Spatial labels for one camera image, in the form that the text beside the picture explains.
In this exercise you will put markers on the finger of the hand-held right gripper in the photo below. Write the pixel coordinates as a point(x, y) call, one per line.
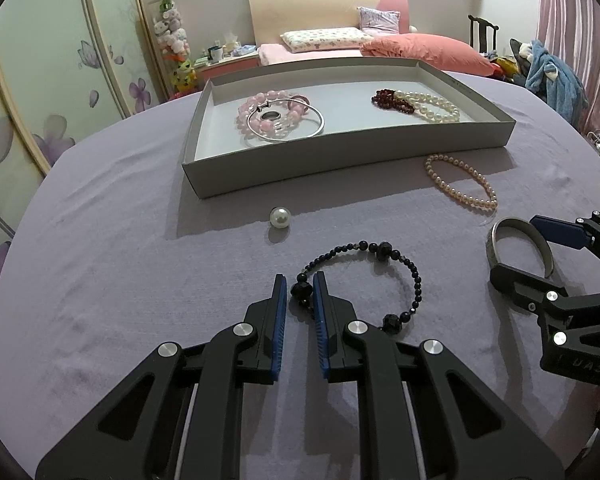
point(525, 285)
point(560, 231)

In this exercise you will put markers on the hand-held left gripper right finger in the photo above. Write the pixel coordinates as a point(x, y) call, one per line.
point(320, 330)

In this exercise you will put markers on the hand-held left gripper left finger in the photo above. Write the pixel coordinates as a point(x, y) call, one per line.
point(279, 330)

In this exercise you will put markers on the wide silver cuff bangle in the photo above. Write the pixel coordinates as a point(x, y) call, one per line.
point(496, 252)

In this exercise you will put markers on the grey cardboard tray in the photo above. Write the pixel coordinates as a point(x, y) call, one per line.
point(360, 120)

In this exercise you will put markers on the thin silver bangle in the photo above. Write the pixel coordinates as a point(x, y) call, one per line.
point(269, 116)

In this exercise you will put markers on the loose white pearl bead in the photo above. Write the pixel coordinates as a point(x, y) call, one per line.
point(281, 217)

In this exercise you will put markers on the colourful toys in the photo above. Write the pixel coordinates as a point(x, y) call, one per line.
point(507, 65)

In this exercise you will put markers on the pink curtain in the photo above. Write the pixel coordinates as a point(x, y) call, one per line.
point(580, 20)

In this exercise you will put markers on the dark wooden chair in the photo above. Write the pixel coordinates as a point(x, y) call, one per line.
point(481, 32)

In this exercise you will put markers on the pink nightstand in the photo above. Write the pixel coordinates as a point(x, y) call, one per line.
point(225, 67)

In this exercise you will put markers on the pink bed sheet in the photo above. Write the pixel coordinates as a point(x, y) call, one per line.
point(300, 54)

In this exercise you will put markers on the purple print pillow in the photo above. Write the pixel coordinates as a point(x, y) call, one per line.
point(379, 20)

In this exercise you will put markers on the mug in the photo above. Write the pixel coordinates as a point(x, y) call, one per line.
point(215, 54)

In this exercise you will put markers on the tissue box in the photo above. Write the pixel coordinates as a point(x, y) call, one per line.
point(231, 45)

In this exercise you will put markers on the white patterned pillow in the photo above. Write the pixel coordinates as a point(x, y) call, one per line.
point(325, 40)

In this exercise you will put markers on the clear tube of plush toys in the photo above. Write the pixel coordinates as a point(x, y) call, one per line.
point(172, 40)

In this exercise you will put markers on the floral glass wardrobe door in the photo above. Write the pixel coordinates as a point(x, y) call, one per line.
point(125, 35)
point(55, 60)
point(5, 185)

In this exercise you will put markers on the cream and pink headboard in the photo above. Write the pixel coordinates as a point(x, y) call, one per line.
point(305, 7)

